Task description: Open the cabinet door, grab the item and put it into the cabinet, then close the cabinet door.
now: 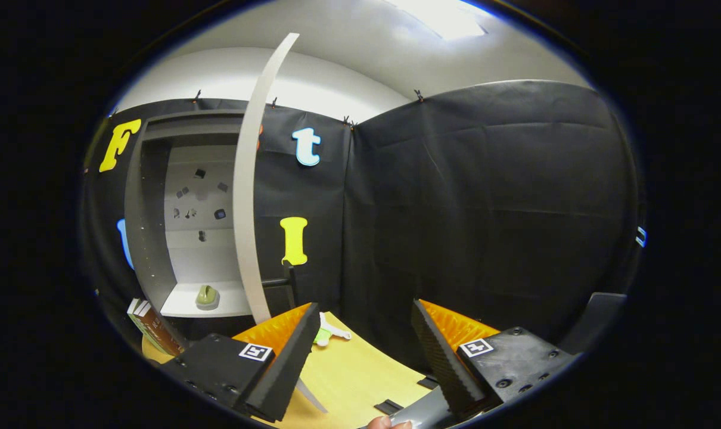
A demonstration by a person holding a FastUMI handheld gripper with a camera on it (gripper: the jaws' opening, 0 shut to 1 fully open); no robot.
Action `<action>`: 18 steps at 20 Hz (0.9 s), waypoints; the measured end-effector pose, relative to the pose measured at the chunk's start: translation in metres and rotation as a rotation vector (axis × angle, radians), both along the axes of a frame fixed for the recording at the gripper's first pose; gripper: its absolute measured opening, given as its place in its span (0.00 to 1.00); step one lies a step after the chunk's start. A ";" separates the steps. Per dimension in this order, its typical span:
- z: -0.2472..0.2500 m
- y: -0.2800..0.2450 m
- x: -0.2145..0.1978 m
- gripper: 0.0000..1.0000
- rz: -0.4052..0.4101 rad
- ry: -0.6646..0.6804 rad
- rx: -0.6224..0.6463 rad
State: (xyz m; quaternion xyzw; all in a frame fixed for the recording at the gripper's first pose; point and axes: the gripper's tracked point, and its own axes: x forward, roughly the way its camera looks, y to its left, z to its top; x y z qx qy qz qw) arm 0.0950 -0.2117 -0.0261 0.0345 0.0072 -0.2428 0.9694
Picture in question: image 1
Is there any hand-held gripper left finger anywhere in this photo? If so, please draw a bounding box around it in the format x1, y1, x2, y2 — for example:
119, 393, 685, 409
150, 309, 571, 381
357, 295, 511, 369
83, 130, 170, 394
157, 302, 322, 424

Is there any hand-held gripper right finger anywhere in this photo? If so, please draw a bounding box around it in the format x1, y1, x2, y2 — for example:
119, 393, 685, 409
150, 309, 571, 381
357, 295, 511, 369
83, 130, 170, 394
410, 299, 580, 418

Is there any small green dish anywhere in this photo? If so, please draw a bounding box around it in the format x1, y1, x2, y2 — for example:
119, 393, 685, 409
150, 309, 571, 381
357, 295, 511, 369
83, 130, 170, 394
195, 285, 221, 310

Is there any green pink plush toy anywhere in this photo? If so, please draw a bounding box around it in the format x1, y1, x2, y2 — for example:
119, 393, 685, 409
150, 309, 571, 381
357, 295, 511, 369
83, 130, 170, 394
312, 312, 352, 347

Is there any grey curved plastic part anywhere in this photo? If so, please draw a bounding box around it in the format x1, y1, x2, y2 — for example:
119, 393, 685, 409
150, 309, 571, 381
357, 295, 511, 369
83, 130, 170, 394
390, 386, 456, 429

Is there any brown book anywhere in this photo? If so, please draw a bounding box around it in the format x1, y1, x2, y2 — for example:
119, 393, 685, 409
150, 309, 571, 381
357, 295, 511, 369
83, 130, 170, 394
137, 303, 185, 357

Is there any black backdrop cloth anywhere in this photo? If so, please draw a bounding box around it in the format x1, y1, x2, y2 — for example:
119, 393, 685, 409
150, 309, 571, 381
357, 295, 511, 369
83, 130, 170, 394
80, 79, 641, 382

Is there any dark grey cabinet body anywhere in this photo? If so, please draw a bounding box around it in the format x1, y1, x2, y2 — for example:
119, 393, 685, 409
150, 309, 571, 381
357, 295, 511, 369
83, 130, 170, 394
124, 109, 266, 352

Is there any long ceiling light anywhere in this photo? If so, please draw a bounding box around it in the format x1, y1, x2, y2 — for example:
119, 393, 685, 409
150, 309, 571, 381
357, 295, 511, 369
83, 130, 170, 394
390, 0, 486, 39

